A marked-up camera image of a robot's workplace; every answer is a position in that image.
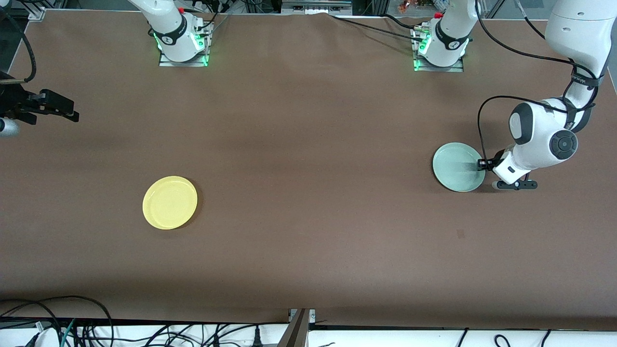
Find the aluminium profile beam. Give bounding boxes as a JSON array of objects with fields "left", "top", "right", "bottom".
[{"left": 277, "top": 308, "right": 311, "bottom": 347}]

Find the pale green plate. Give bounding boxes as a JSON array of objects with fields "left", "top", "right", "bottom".
[{"left": 432, "top": 142, "right": 486, "bottom": 192}]

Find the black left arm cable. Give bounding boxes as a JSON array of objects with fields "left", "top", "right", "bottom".
[{"left": 474, "top": 0, "right": 603, "bottom": 167}]

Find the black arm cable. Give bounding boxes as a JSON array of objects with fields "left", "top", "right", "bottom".
[
  {"left": 0, "top": 10, "right": 37, "bottom": 83},
  {"left": 474, "top": 0, "right": 603, "bottom": 167}
]

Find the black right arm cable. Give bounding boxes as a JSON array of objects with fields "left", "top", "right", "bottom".
[{"left": 0, "top": 10, "right": 37, "bottom": 83}]

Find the yellow plate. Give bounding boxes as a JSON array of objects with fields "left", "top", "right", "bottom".
[{"left": 143, "top": 176, "right": 198, "bottom": 230}]

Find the large looped black cable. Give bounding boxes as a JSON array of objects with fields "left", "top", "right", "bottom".
[{"left": 0, "top": 295, "right": 114, "bottom": 347}]

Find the green cable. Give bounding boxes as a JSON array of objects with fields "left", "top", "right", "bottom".
[{"left": 60, "top": 318, "right": 77, "bottom": 347}]

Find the long black table cable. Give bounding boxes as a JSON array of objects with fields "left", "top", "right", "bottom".
[{"left": 330, "top": 13, "right": 427, "bottom": 42}]

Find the short curved black table cable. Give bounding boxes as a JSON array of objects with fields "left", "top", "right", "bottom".
[{"left": 383, "top": 13, "right": 422, "bottom": 30}]

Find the aluminium frame rail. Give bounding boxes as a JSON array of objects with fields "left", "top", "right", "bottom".
[{"left": 281, "top": 0, "right": 353, "bottom": 15}]

